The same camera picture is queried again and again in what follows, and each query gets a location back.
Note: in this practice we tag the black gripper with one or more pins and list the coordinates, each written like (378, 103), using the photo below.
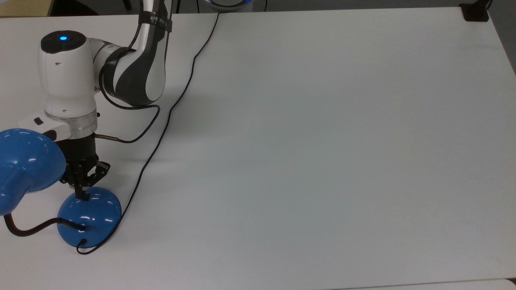
(80, 148)

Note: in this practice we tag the blue gooseneck desk lamp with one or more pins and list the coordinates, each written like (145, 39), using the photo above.
(24, 165)

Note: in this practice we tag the white black Franka robot arm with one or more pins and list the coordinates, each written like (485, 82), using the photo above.
(66, 76)

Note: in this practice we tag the wooden board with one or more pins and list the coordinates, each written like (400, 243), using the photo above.
(24, 7)

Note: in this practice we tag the black table clamp mount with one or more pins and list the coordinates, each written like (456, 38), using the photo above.
(475, 12)

